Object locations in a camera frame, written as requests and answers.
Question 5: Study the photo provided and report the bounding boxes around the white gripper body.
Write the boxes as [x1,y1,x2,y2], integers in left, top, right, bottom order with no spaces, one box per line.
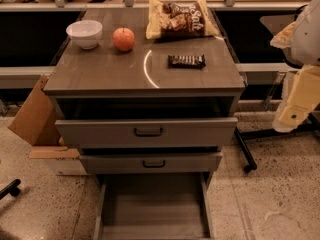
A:
[291,4,320,66]

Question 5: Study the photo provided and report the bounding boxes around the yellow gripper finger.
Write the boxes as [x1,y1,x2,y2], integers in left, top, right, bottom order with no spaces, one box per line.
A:
[272,65,320,133]
[270,22,295,49]

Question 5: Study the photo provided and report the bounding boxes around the dark chocolate rxbar wrapper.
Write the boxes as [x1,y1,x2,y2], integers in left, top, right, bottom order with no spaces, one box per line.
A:
[168,55,206,69]

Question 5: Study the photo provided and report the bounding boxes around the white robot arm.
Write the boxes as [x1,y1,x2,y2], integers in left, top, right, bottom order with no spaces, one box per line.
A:
[270,0,320,133]

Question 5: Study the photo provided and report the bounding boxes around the grey top drawer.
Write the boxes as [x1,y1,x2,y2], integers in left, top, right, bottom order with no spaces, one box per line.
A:
[55,117,237,149]

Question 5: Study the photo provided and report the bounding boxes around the grey drawer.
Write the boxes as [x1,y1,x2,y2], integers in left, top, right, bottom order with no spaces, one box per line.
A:
[80,152,222,174]
[55,117,237,149]
[93,173,214,240]

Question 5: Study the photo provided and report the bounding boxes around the grey middle drawer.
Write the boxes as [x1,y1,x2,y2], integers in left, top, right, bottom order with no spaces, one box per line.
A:
[80,152,222,174]

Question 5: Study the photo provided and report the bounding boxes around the grey drawer cabinet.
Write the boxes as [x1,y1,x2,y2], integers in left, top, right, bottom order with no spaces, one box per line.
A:
[43,7,247,120]

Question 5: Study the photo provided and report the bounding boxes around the grey bottom drawer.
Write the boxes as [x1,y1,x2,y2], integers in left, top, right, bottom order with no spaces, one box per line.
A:
[93,173,214,240]

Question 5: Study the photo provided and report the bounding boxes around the black folding table stand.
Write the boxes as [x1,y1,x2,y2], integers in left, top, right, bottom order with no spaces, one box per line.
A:
[234,4,320,174]

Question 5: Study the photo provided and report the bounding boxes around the yellow brown snack bag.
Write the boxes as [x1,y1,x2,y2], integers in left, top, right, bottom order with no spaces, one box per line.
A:
[146,0,219,40]

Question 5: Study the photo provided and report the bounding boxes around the red apple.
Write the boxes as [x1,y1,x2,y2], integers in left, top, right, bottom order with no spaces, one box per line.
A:
[112,27,135,52]

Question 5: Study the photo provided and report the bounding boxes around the white ceramic bowl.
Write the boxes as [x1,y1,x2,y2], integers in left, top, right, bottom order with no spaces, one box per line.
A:
[66,20,103,49]

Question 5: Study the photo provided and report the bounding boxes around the brown cardboard box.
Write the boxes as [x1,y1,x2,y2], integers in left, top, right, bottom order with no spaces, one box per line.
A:
[8,75,79,159]

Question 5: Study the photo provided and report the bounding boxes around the black chair caster leg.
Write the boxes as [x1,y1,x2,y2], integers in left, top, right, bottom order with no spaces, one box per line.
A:
[0,179,21,200]

